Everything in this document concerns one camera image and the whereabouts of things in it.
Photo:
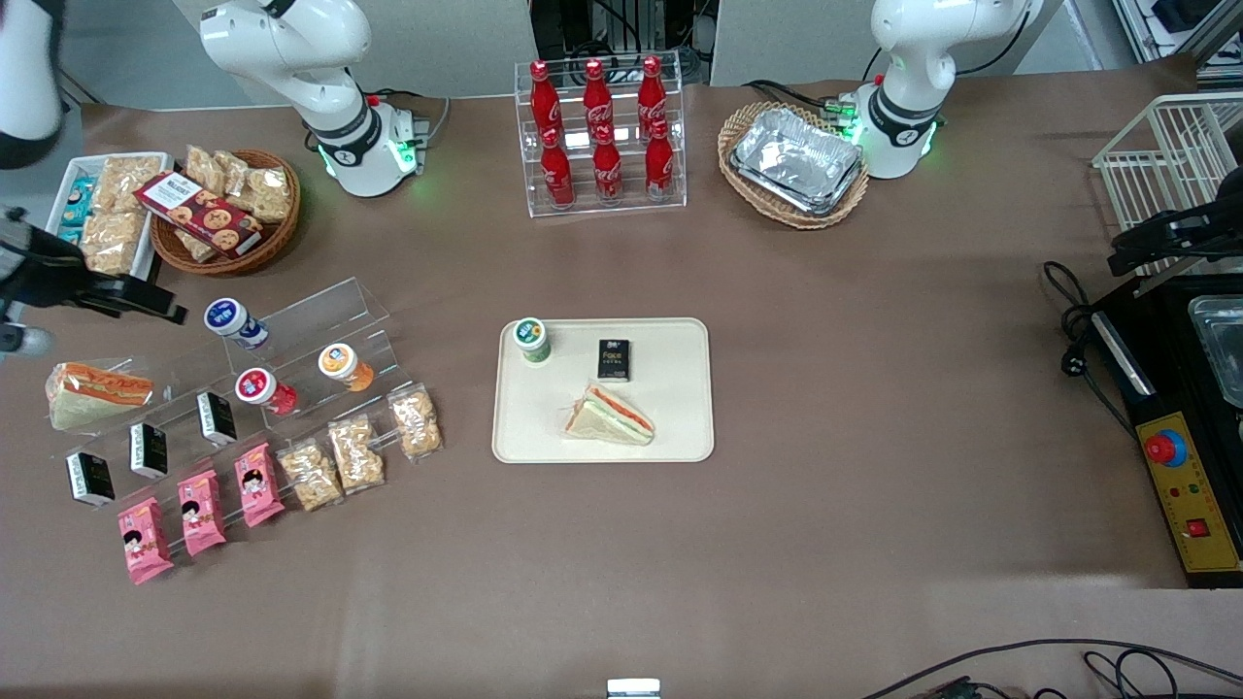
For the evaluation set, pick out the yellow control panel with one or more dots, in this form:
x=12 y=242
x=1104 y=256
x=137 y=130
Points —
x=1199 y=505

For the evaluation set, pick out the dark brown wicker basket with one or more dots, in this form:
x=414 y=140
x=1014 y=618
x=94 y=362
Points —
x=277 y=238

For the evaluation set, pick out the small white device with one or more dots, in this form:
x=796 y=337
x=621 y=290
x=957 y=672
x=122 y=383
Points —
x=633 y=689

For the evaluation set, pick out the aluminium foil tray stack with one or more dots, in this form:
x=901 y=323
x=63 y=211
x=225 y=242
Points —
x=796 y=160

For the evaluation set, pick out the white rectangular bin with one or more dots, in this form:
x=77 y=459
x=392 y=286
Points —
x=73 y=170

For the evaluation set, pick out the triangular wrapped sandwich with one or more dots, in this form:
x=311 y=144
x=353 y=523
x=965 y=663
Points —
x=607 y=419

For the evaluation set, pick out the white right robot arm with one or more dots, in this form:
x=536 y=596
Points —
x=291 y=58

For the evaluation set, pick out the aluminium frame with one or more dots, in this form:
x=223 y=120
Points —
x=1165 y=24

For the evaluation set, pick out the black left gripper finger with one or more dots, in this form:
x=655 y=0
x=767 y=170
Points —
x=1141 y=238
x=1136 y=262

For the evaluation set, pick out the orange gum bottle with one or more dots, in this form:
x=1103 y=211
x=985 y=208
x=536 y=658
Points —
x=340 y=361

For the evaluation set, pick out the blue gum bottle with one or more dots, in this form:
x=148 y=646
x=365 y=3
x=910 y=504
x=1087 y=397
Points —
x=228 y=318

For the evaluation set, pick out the wrapped sandwich with orange filling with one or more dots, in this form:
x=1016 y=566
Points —
x=97 y=393

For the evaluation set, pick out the clear pack of beige crackers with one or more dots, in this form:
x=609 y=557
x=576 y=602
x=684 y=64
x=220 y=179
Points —
x=267 y=194
x=417 y=423
x=194 y=248
x=115 y=238
x=356 y=454
x=204 y=168
x=235 y=172
x=126 y=182
x=311 y=476

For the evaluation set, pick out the green gum bottle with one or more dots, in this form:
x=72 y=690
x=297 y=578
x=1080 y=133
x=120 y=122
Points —
x=532 y=340

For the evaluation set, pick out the small black box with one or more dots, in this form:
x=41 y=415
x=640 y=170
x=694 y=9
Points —
x=614 y=359
x=89 y=479
x=149 y=450
x=218 y=418

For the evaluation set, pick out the red emergency stop button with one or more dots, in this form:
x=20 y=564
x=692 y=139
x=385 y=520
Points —
x=1163 y=448

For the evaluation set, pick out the red cookie box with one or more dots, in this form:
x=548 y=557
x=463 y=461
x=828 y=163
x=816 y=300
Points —
x=199 y=214

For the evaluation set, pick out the red gum bottle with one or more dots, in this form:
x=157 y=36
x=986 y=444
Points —
x=257 y=386

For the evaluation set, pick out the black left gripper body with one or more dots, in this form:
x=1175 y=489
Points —
x=1200 y=229

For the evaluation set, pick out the metal container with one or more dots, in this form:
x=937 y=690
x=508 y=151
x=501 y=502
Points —
x=1224 y=349

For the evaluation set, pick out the blue snack packet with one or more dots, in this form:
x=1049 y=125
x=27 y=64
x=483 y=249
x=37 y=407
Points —
x=80 y=201
x=70 y=234

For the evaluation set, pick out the clear acrylic stepped stand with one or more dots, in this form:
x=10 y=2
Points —
x=180 y=403
x=330 y=301

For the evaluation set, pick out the beige serving tray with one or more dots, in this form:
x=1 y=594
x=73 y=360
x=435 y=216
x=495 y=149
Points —
x=680 y=408

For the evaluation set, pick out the black machine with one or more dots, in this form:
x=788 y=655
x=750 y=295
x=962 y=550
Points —
x=1165 y=388

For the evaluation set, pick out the clear acrylic bottle rack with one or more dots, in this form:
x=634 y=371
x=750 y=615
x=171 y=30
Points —
x=626 y=204

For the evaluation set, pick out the red cola bottle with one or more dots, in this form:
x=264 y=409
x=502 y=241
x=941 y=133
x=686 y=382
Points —
x=557 y=175
x=659 y=165
x=652 y=92
x=596 y=95
x=544 y=97
x=608 y=170

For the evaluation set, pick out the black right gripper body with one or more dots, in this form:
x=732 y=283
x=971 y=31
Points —
x=41 y=269

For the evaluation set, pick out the light wicker basket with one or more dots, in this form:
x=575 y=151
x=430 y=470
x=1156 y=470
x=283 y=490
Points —
x=743 y=126

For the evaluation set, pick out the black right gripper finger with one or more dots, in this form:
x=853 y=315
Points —
x=146 y=309
x=151 y=296

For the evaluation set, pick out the pink snack pack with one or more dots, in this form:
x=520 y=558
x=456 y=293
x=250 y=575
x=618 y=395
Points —
x=145 y=542
x=259 y=485
x=202 y=513

